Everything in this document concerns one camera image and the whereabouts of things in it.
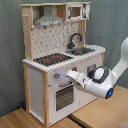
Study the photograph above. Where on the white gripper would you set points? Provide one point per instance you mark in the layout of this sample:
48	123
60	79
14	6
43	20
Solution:
79	80

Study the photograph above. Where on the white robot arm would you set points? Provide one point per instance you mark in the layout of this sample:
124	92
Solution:
104	80

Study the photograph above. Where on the wooden toy kitchen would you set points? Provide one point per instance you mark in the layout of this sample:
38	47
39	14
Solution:
54	38

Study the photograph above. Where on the grey right stove knob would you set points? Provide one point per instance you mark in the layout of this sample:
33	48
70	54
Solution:
74	69

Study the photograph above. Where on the grey stove knob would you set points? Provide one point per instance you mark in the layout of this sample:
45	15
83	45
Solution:
74	69
56	75

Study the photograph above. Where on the white dishwasher door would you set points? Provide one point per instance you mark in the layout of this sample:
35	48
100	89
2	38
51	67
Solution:
85	97

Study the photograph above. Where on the white toy oven door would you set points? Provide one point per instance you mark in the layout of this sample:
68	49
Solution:
64	97

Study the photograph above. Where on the grey left stove knob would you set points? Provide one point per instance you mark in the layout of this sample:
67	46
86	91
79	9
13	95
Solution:
56	75

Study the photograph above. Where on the grey toy sink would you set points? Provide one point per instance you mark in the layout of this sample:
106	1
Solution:
79	51

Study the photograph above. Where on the black toy faucet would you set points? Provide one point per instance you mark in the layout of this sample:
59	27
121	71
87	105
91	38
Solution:
72	42

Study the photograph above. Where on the black toy stovetop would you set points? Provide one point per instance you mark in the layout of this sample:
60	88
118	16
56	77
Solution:
52	59

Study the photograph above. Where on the grey range hood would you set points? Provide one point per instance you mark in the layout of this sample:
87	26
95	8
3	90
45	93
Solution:
48	18

